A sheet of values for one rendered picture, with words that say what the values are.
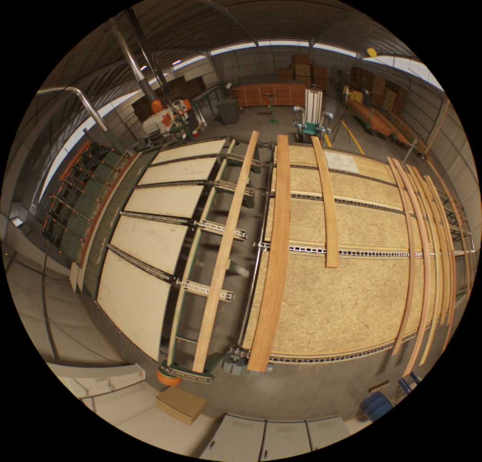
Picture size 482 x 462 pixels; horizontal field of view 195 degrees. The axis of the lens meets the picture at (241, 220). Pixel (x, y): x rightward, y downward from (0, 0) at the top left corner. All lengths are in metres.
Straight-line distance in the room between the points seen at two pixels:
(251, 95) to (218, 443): 10.41
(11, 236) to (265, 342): 11.10
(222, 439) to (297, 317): 2.79
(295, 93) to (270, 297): 7.44
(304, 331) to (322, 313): 0.27
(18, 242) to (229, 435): 10.71
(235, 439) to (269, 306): 2.88
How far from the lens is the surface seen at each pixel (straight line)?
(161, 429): 4.06
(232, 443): 3.42
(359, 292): 1.87
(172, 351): 2.03
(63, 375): 3.67
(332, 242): 1.71
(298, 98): 7.53
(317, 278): 1.62
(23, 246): 10.60
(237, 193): 1.85
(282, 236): 1.59
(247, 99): 7.66
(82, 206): 5.36
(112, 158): 5.81
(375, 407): 4.41
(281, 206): 1.76
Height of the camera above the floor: 2.37
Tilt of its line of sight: 61 degrees down
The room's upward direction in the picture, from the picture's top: 24 degrees counter-clockwise
